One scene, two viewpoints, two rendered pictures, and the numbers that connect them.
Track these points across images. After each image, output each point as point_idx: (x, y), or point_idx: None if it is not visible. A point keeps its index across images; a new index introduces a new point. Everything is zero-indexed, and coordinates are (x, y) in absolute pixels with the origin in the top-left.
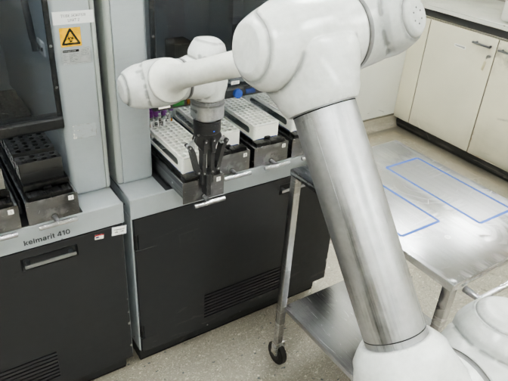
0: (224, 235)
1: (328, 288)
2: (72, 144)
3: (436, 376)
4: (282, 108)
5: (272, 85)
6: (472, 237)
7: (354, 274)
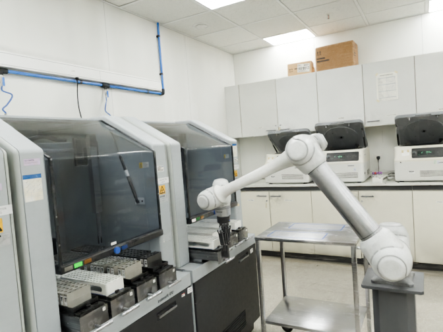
0: (224, 290)
1: (276, 307)
2: (163, 245)
3: (393, 234)
4: (308, 168)
5: (308, 159)
6: (343, 233)
7: (353, 213)
